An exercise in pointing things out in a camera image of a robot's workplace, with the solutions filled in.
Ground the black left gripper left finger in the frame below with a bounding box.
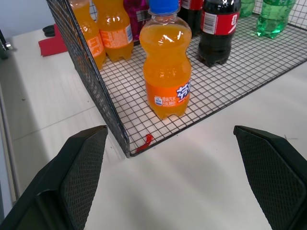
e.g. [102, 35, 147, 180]
[0, 125, 108, 230]

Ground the black round object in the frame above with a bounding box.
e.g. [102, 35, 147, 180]
[42, 25, 56, 37]

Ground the orange soda bottle blue cap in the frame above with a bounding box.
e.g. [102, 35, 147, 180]
[139, 0, 192, 120]

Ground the green soda bottle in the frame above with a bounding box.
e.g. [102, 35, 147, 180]
[256, 0, 296, 39]
[238, 0, 256, 18]

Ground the red cloth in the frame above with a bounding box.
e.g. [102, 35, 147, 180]
[38, 23, 69, 57]

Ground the purple drink bottle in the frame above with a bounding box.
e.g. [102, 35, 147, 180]
[123, 0, 150, 41]

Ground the black wire mesh rack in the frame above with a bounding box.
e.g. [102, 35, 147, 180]
[46, 0, 307, 158]

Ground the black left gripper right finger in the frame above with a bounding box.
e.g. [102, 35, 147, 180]
[233, 125, 307, 230]

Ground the cola bottle red label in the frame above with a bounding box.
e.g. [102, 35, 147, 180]
[198, 0, 242, 68]
[177, 0, 205, 37]

